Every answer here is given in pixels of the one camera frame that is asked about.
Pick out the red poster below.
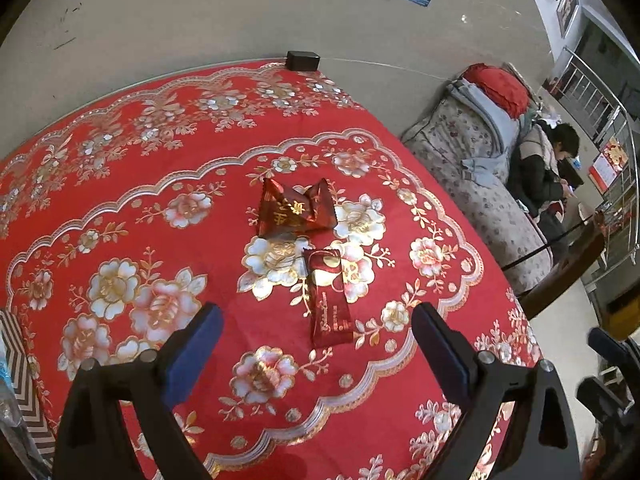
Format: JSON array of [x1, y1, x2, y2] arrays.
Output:
[[587, 137, 628, 191]]

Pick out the sofa with floral cover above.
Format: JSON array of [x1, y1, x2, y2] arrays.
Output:
[[402, 62, 556, 296]]

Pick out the grey-blue blanket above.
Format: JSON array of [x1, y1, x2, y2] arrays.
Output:
[[447, 80, 521, 186]]

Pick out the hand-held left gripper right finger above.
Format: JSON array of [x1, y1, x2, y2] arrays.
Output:
[[411, 302, 581, 480]]

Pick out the long red snack packet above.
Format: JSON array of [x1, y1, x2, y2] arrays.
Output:
[[301, 247, 356, 348]]

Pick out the framed wall picture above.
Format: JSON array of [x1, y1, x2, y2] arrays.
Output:
[[555, 0, 581, 38]]

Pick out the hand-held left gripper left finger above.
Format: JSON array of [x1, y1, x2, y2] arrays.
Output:
[[52, 302, 224, 480]]

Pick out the square red snack packet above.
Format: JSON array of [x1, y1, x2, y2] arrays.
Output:
[[256, 177, 346, 238]]

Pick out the thin white cable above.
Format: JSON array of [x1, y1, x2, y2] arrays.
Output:
[[320, 56, 451, 82]]

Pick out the dark wooden chair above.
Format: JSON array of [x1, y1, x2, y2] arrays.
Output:
[[517, 212, 608, 321]]

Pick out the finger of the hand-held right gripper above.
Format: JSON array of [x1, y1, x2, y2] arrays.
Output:
[[587, 326, 640, 378], [575, 376, 640, 433]]

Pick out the striped rim white box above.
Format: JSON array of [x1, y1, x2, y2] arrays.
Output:
[[0, 310, 56, 471]]

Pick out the yellow box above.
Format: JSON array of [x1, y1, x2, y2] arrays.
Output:
[[600, 295, 640, 331]]

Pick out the small black box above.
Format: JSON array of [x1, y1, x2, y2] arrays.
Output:
[[286, 50, 321, 72]]

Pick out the red floral tablecloth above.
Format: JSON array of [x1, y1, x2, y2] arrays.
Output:
[[0, 57, 543, 480]]

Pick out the bread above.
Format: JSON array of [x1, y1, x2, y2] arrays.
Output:
[[0, 345, 16, 396]]

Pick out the black cable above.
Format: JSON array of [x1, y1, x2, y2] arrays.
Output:
[[500, 215, 601, 271]]

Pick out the metal railing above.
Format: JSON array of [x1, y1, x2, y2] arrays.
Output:
[[545, 45, 640, 281]]

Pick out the red cushion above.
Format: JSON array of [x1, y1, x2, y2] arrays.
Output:
[[462, 62, 531, 118]]

